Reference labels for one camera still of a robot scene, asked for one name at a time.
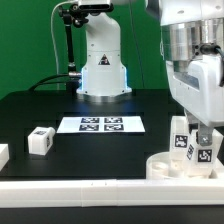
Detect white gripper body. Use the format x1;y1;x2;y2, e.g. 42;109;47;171
166;55;224;127

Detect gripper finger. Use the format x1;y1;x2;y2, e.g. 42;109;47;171
198;122;213;146
184;110;199;132

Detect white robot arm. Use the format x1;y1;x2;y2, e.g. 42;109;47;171
78;0;224;146

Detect white marker sheet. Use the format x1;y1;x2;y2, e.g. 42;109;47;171
57;116;145;134

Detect white right barrier rail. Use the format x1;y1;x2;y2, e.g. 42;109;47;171
211;159;224;180

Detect white barrier rail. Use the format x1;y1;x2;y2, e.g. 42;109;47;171
0;179;224;208
211;159;224;180
0;144;9;171

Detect white front barrier rail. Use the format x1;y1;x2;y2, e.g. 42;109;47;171
0;179;224;208

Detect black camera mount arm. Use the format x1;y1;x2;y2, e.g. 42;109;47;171
59;5;88;95

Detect white cable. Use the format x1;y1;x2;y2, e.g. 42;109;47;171
50;0;79;90

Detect black cables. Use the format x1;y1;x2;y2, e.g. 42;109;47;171
27;73;82;92

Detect white left barrier rail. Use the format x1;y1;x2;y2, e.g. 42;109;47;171
0;144;9;171

